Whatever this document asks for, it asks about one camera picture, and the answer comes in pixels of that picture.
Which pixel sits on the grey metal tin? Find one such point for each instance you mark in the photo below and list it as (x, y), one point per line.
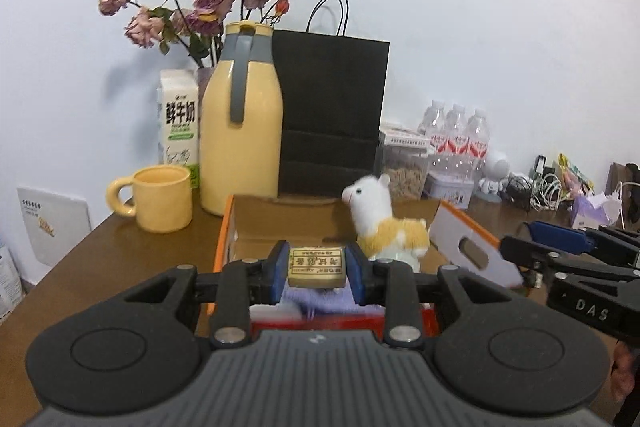
(456, 190)

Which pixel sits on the middle water bottle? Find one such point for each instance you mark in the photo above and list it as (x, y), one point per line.
(455, 139)

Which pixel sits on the yellow stamped soap block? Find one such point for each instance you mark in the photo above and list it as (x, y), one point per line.
(316, 267)

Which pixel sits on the white milk carton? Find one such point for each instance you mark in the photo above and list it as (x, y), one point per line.
(177, 119)

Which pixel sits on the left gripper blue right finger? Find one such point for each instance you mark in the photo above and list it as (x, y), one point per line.
(366, 278)

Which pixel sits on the white robot speaker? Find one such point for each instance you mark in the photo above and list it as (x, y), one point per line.
(495, 173)

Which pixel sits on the purple tissue pack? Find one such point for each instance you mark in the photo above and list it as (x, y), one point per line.
(594, 210)

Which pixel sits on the white yellow alpaca plush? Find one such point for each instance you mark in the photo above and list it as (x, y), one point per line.
(380, 235)

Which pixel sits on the water bottle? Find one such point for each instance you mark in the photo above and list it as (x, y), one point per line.
(432, 123)
(477, 141)
(455, 139)

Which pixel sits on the yellow thermos jug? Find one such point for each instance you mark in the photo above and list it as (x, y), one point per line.
(241, 120)

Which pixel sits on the yellow ceramic mug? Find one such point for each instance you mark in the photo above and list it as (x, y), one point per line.
(159, 198)

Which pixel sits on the clear seed container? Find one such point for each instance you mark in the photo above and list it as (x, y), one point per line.
(406, 167)

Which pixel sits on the person's right hand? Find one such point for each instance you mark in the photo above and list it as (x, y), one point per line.
(623, 371)

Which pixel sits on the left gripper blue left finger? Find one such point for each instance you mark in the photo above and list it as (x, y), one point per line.
(272, 275)

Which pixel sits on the black paper bag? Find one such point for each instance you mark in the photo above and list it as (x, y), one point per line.
(332, 89)

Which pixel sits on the purple knitted cloth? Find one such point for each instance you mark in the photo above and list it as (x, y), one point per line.
(313, 302)

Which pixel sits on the white red flat box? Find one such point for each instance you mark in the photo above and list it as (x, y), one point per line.
(403, 138)

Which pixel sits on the left water bottle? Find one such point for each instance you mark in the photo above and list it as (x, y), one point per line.
(432, 123)

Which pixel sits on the right water bottle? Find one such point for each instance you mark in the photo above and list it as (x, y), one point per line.
(477, 141)

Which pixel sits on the orange cardboard box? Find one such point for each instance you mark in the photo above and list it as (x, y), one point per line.
(251, 226)

